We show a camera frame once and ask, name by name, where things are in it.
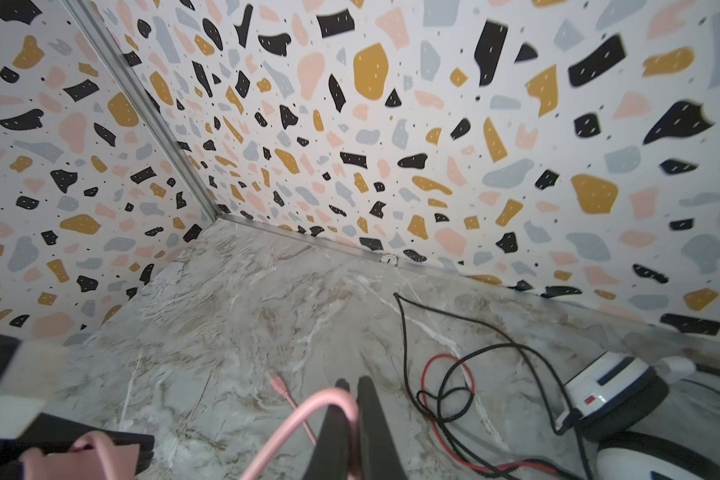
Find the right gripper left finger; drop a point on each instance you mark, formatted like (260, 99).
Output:
(331, 458)

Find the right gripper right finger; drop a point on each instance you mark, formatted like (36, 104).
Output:
(378, 456)

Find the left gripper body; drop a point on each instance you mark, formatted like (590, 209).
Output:
(29, 372)

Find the white black headphones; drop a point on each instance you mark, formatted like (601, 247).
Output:
(604, 400)

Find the pink headphones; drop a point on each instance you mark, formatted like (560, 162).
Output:
(92, 456)

